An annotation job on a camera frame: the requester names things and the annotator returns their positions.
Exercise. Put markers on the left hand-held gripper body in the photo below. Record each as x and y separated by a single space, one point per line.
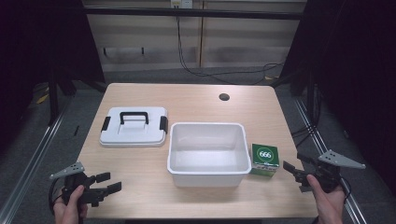
75 181

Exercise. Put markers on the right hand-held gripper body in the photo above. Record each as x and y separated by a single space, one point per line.
327 174

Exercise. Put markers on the person's left hand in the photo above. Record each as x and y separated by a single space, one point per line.
70 207

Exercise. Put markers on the person's right hand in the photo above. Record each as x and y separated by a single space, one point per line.
327 203

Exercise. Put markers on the green cardboard box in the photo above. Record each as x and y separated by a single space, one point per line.
264 158

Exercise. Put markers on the small black floor object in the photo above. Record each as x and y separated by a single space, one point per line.
76 130

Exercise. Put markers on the white plastic storage box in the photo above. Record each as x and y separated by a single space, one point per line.
208 153

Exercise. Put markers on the yellow floor tape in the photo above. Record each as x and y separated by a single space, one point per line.
43 98

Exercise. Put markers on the black curtain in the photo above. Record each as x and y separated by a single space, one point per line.
40 43
348 62

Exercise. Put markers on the black horizontal metal bar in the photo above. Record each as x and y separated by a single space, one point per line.
193 13

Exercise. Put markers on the metal floor rail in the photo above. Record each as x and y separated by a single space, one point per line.
29 168
323 149

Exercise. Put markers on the white wall socket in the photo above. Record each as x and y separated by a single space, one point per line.
181 3

